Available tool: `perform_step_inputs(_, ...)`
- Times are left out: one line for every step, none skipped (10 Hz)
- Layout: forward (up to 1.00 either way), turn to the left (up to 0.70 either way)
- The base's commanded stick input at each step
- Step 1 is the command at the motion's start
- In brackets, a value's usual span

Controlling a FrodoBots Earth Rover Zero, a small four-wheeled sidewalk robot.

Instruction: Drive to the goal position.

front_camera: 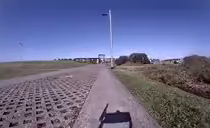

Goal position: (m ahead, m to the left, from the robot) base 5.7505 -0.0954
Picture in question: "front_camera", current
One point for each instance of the long low building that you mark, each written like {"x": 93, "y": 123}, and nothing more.
{"x": 89, "y": 60}

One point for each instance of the grey concrete path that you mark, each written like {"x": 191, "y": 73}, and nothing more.
{"x": 108, "y": 90}

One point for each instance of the tall street lamp pole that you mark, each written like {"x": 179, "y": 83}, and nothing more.
{"x": 110, "y": 36}

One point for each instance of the pale distant building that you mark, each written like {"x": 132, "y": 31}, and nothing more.
{"x": 168, "y": 61}

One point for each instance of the grass verge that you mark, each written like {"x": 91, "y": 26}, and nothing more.
{"x": 166, "y": 100}

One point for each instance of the grid paver lane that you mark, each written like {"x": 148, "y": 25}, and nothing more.
{"x": 43, "y": 100}

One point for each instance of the grass field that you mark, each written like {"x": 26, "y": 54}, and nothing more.
{"x": 23, "y": 68}

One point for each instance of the distant lamp pole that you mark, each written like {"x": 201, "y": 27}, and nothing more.
{"x": 21, "y": 50}

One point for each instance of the brown bushes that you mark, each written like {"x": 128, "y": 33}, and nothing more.
{"x": 196, "y": 75}

